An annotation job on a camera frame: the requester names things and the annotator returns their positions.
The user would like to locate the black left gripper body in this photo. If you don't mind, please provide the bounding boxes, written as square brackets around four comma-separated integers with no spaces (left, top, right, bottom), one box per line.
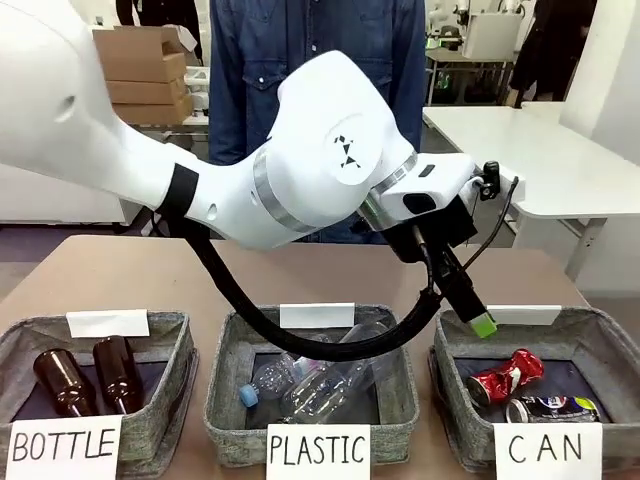
[387,197,479,266]

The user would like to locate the red crushed drink can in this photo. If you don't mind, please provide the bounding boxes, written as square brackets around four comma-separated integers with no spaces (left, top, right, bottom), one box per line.
[466,348,545,409]

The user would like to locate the black crushed drink can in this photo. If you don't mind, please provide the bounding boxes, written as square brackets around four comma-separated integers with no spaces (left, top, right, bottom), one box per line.
[504,395,602,425]

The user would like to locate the large clear plastic bottle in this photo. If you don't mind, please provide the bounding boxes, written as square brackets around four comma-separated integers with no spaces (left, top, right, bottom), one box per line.
[279,322,404,426]

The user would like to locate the brown glass bottle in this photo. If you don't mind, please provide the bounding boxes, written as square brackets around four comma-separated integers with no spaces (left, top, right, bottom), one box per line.
[32,348,99,418]
[92,335,146,415]

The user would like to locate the person's right forearm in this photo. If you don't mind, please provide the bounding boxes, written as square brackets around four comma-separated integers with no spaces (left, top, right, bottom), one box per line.
[208,89,244,166]

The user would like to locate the person's left forearm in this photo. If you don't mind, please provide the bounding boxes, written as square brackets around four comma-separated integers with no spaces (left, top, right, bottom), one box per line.
[394,74,426,154]

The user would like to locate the grey fabric basket marked can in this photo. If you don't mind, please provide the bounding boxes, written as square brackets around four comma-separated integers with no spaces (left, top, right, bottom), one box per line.
[428,305,640,476]

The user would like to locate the white paper sign CAN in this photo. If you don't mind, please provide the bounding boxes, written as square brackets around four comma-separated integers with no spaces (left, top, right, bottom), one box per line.
[493,422,604,480]

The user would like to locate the grey fabric basket marked plastic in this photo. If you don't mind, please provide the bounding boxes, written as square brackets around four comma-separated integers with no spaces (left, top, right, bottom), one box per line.
[203,303,420,469]

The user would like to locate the grey fabric basket marked bottle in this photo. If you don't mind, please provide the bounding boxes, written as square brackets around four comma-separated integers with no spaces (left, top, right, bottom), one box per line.
[0,309,200,480]

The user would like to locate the blank white paper label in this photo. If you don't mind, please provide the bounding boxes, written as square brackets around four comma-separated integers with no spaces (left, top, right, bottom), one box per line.
[485,305,563,327]
[279,302,357,330]
[66,309,151,339]

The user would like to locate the blue-capped clear plastic bottle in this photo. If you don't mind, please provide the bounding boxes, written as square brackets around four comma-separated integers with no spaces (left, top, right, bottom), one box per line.
[238,352,321,407]

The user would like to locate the white paper sign PLASTIC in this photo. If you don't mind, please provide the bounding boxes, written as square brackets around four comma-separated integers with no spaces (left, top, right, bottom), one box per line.
[265,424,372,480]

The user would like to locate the white machine housing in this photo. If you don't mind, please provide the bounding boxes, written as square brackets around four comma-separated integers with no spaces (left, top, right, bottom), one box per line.
[462,12,524,59]

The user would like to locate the background person in black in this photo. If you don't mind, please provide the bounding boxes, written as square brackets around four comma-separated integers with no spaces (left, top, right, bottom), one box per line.
[115,0,202,64]
[509,0,599,104]

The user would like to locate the person in denim shirt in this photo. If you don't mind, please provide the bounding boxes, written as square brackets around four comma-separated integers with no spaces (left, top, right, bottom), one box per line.
[208,0,426,245]

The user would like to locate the flat cardboard box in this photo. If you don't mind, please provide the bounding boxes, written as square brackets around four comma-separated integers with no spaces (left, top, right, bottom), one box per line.
[104,77,194,106]
[112,97,194,125]

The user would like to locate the large open cardboard box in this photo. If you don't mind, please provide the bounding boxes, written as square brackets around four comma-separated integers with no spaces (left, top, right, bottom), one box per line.
[92,24,188,84]

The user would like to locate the white paper sign BOTTLE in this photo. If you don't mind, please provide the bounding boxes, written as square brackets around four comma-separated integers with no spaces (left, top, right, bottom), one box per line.
[6,414,124,480]

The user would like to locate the thin black cable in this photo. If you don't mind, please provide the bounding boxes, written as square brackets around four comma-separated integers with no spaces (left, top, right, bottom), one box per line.
[462,177,521,271]

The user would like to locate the black cable connector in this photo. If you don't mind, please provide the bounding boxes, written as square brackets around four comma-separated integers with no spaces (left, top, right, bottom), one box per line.
[478,159,501,201]

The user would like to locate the black left arm cable sleeve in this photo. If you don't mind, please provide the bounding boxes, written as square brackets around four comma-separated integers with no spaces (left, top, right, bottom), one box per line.
[154,209,444,364]

